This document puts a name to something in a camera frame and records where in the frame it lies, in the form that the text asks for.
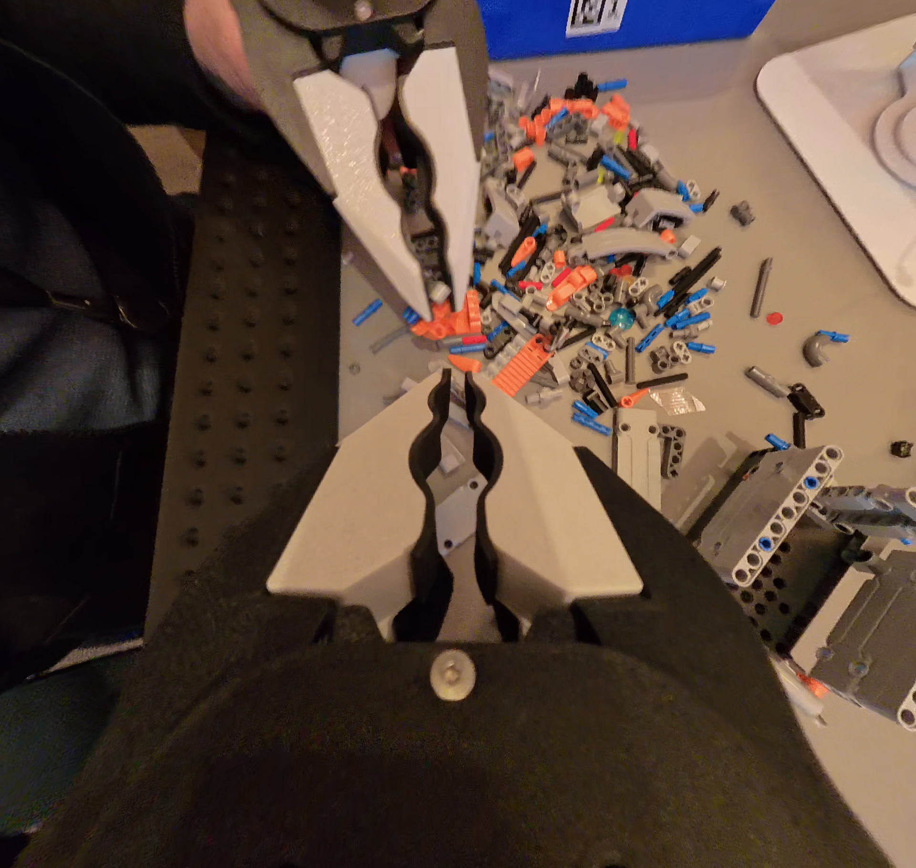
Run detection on small light grey plate piece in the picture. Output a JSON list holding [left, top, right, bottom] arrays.
[[430, 439, 496, 557]]

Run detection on black perforated mat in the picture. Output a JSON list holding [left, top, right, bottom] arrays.
[[144, 132, 347, 640]]

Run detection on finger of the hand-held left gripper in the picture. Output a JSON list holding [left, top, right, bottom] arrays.
[[294, 70, 439, 320], [398, 44, 486, 300]]

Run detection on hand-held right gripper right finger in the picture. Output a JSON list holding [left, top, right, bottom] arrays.
[[464, 372, 642, 640]]

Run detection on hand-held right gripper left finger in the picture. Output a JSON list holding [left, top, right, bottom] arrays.
[[268, 368, 450, 640]]

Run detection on person's left hand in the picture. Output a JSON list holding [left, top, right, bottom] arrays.
[[184, 0, 267, 111]]

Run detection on white booklet stand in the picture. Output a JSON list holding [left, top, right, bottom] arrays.
[[756, 13, 916, 308]]

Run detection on pile of small building pieces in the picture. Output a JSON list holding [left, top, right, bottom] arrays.
[[351, 74, 853, 447]]

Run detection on wide light grey panel piece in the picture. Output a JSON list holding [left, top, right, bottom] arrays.
[[613, 418, 688, 514]]

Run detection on person's left forearm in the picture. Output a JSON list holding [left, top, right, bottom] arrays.
[[0, 0, 230, 125]]

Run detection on grey building kit robot assembly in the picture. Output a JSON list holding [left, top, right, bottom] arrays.
[[695, 444, 916, 733]]

